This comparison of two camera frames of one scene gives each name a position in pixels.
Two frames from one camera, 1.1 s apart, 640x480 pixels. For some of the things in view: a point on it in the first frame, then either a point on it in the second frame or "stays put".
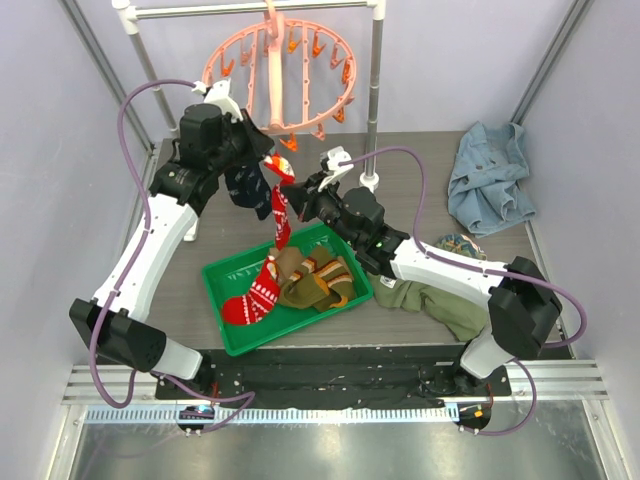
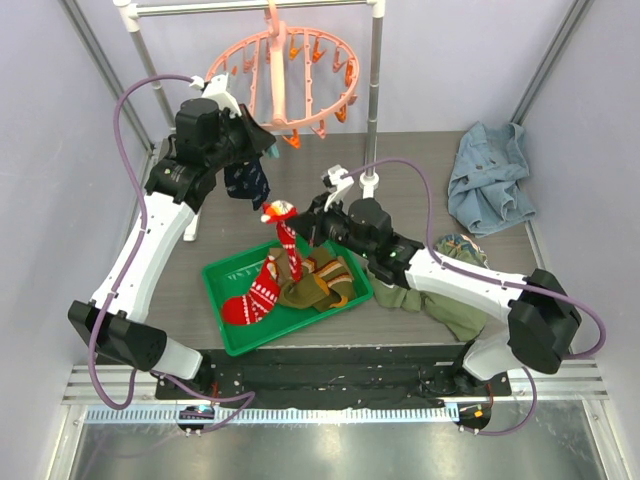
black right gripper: (308, 198) -> (316, 228)
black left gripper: (258, 144) stays put
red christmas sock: (260, 300) stays put
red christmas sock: (284, 173) -> (277, 212)
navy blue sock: (247, 185) stays put
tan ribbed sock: (288, 260) stays put
